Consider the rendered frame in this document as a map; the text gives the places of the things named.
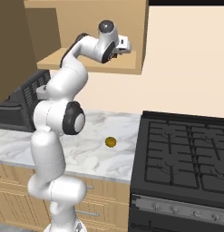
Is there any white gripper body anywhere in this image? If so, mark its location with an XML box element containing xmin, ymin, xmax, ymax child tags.
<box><xmin>116</xmin><ymin>44</ymin><xmax>132</xmax><ymax>56</ymax></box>

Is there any orange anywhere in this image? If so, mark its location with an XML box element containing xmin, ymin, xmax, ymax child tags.
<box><xmin>104</xmin><ymin>136</ymin><xmax>118</xmax><ymax>149</ymax></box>

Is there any brown wooden cabinet door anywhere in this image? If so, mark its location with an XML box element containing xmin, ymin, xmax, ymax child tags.
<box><xmin>0</xmin><ymin>0</ymin><xmax>39</xmax><ymax>109</ymax></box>

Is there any black gas stove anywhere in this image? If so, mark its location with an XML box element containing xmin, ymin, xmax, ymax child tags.
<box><xmin>127</xmin><ymin>110</ymin><xmax>224</xmax><ymax>232</ymax></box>

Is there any black vented countertop appliance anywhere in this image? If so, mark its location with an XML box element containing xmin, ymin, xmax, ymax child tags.
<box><xmin>0</xmin><ymin>69</ymin><xmax>53</xmax><ymax>133</ymax></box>

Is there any wooden drawer front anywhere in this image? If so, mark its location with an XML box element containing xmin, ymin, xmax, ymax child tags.
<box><xmin>66</xmin><ymin>175</ymin><xmax>131</xmax><ymax>209</ymax></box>
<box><xmin>73</xmin><ymin>201</ymin><xmax>130</xmax><ymax>232</ymax></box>

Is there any wooden base cupboard door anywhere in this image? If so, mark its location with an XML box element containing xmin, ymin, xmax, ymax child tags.
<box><xmin>0</xmin><ymin>163</ymin><xmax>53</xmax><ymax>228</ymax></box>

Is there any open wooden wall cabinet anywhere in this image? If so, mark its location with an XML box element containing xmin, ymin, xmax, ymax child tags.
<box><xmin>24</xmin><ymin>0</ymin><xmax>151</xmax><ymax>76</ymax></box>

